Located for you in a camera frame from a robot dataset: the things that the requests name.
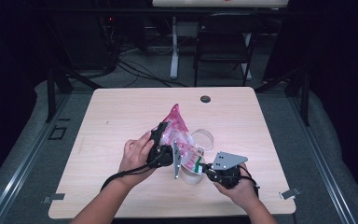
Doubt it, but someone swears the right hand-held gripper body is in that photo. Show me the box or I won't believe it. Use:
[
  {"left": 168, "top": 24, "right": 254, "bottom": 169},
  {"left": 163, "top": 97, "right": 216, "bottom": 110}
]
[{"left": 206, "top": 151, "right": 249, "bottom": 189}]

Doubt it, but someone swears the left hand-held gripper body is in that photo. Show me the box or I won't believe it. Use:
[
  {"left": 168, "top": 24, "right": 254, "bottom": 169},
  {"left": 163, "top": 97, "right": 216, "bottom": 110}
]
[{"left": 146, "top": 136, "right": 182, "bottom": 180}]

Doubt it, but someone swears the red and white snack bag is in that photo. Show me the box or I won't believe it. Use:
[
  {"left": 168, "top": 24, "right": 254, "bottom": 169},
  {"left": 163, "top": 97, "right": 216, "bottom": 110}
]
[{"left": 161, "top": 103, "right": 206, "bottom": 174}]

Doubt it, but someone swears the clear jar with hinged lid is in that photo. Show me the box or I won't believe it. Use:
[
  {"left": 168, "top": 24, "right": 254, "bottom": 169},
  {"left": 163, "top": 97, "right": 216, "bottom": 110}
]
[{"left": 180, "top": 128, "right": 215, "bottom": 185}]

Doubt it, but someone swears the person's left hand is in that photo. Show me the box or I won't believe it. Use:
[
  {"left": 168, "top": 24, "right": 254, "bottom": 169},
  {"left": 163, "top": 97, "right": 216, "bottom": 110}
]
[{"left": 118, "top": 131, "right": 157, "bottom": 188}]

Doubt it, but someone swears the person's right hand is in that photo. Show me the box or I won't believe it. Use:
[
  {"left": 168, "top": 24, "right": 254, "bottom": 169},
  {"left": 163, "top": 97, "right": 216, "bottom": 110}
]
[{"left": 213, "top": 162, "right": 260, "bottom": 213}]

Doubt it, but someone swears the grey metal table clip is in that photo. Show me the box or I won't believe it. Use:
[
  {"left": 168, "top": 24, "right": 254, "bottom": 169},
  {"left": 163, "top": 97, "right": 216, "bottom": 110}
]
[
  {"left": 279, "top": 187, "right": 301, "bottom": 201},
  {"left": 41, "top": 192, "right": 66, "bottom": 204}
]

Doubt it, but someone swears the white desk leg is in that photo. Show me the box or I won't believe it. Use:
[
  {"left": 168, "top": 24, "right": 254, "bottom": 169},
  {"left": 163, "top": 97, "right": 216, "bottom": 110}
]
[
  {"left": 170, "top": 16, "right": 180, "bottom": 79},
  {"left": 241, "top": 32, "right": 253, "bottom": 81}
]

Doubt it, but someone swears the black metal stand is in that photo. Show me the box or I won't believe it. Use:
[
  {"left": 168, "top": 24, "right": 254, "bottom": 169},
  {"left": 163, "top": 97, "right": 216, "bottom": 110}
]
[
  {"left": 45, "top": 66, "right": 103, "bottom": 123},
  {"left": 255, "top": 66, "right": 311, "bottom": 127}
]

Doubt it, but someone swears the dark equipment cabinet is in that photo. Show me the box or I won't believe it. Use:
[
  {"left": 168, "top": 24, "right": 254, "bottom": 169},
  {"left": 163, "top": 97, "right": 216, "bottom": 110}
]
[{"left": 55, "top": 12, "right": 119, "bottom": 71}]

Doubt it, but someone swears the black folding chair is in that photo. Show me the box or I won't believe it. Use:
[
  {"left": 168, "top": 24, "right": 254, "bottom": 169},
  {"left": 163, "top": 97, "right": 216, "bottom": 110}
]
[{"left": 193, "top": 12, "right": 264, "bottom": 88}]

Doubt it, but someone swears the white desk top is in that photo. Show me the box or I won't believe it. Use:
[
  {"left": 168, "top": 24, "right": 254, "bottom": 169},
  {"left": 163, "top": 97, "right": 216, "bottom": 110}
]
[{"left": 152, "top": 0, "right": 289, "bottom": 8}]

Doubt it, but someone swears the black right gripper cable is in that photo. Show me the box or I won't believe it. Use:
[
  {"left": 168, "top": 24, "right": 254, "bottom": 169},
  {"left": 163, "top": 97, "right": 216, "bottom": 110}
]
[{"left": 237, "top": 166, "right": 261, "bottom": 199}]

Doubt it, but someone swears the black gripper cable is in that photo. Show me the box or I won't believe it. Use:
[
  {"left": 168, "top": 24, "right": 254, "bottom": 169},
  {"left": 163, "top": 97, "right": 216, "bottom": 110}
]
[
  {"left": 100, "top": 148, "right": 166, "bottom": 192},
  {"left": 237, "top": 166, "right": 261, "bottom": 199}
]

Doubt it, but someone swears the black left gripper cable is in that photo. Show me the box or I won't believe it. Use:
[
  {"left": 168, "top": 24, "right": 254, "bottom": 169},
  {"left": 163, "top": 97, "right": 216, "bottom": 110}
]
[{"left": 100, "top": 148, "right": 166, "bottom": 192}]

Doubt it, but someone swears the bundle of black floor cables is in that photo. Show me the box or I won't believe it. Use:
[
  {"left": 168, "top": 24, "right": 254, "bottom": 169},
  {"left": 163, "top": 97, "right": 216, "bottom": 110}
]
[{"left": 116, "top": 59, "right": 189, "bottom": 89}]

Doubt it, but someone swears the aluminium floor rail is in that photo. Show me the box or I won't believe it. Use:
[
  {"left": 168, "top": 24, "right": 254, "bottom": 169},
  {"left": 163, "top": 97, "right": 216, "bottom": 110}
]
[
  {"left": 287, "top": 92, "right": 357, "bottom": 224},
  {"left": 0, "top": 92, "right": 71, "bottom": 224}
]

